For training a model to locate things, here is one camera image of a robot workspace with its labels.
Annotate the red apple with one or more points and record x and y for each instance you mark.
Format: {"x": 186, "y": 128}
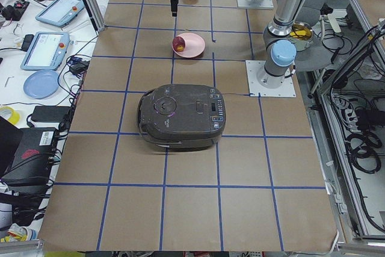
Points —
{"x": 178, "y": 44}

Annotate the pink plate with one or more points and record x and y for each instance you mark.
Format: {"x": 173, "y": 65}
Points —
{"x": 195, "y": 45}

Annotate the blue plate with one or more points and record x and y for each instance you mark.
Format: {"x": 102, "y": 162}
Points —
{"x": 41, "y": 84}

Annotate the far teach pendant tablet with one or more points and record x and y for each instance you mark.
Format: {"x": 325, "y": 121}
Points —
{"x": 60, "y": 12}

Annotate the teach pendant tablet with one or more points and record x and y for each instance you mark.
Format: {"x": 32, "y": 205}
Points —
{"x": 46, "y": 51}
{"x": 60, "y": 12}

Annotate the dark grey rice cooker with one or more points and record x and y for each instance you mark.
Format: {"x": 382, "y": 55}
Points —
{"x": 182, "y": 116}

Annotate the steel pot with yellow contents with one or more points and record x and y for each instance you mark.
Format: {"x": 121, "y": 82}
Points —
{"x": 301, "y": 36}

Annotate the near teach pendant tablet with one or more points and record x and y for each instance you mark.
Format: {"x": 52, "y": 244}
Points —
{"x": 46, "y": 51}

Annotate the grey office chair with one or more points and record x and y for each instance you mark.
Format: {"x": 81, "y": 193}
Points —
{"x": 312, "y": 55}

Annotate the black power adapter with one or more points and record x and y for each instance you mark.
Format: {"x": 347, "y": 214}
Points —
{"x": 49, "y": 114}

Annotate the yellow tape roll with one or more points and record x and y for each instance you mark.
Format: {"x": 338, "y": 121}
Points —
{"x": 9, "y": 114}

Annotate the black laptop with red logo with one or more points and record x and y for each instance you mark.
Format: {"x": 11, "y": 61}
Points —
{"x": 26, "y": 154}

